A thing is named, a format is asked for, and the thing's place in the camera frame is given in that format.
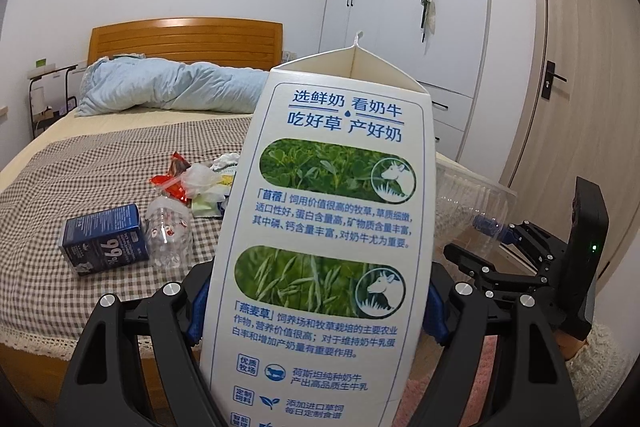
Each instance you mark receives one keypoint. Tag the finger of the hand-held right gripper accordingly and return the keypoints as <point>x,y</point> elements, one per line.
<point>490,227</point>
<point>465,257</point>

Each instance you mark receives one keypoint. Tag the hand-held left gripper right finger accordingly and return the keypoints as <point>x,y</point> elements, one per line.
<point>436,314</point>

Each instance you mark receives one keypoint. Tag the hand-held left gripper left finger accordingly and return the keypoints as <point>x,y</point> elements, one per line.
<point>199,312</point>

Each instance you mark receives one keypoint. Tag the clear plastic container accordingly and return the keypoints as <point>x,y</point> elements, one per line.
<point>470,202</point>

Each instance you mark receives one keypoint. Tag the clear bottle with festive print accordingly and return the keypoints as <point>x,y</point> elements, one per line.
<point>170,232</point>

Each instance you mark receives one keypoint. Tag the green and white printed packet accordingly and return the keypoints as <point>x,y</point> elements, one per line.
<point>207,207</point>

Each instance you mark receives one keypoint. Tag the dark blue carton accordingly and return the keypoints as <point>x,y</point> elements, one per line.
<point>102,239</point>

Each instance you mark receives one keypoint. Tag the clear plastic wrap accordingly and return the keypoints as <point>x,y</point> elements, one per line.
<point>200,179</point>

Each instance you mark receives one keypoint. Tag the red wrapper with clear window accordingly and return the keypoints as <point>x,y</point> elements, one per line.
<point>172,179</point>

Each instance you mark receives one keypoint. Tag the white milk carton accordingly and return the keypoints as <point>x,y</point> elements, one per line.
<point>325,207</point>

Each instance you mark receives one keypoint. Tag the person's right forearm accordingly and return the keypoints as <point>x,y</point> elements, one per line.
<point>605,367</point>

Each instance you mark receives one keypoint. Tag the brown checkered bed cover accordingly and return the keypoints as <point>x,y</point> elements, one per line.
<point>100,167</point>

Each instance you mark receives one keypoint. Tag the beige bed sheet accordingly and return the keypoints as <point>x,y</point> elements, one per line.
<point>125,124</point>

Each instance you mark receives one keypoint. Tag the pale wooden door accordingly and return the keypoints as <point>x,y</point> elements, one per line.
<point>575,32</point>

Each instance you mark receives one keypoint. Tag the hanging pale pouch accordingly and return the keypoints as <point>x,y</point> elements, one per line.
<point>428,14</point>

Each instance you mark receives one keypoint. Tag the light blue duvet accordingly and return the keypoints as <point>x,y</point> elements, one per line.
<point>165,84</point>

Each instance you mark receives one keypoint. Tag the white wardrobe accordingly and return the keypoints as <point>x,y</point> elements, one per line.
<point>400,7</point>

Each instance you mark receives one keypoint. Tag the black metal bedside rack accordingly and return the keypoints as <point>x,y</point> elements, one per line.
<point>50,102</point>

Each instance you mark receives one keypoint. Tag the small green and white box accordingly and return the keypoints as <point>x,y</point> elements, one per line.
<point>41,63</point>

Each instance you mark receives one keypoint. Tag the white wall socket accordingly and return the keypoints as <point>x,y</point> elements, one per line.
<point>288,56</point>

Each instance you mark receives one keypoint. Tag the wooden bed frame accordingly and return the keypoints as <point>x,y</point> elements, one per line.
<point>185,39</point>

